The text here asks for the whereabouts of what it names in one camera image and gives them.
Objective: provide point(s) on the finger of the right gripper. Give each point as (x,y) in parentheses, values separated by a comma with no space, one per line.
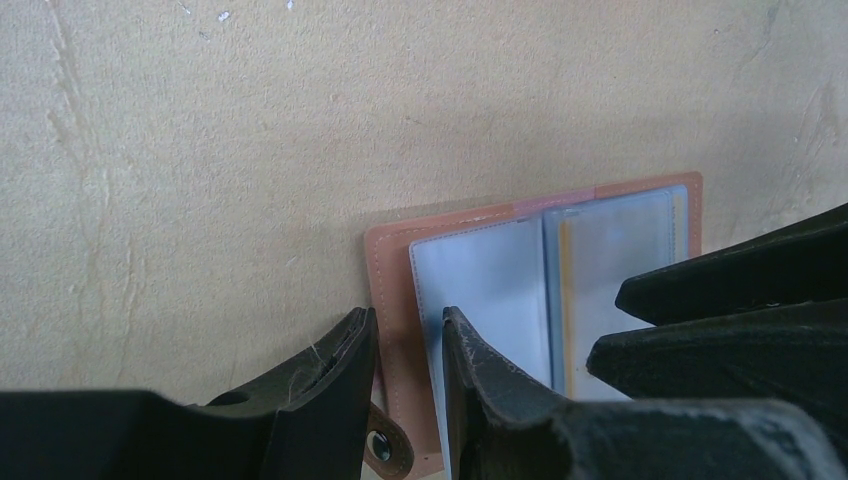
(796,353)
(805,262)

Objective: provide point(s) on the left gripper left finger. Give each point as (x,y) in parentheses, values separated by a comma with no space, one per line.
(313,408)

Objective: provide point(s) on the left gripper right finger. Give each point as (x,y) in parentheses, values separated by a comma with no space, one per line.
(502,423)

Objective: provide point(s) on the pink leather card holder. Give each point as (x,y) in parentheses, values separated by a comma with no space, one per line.
(537,278)

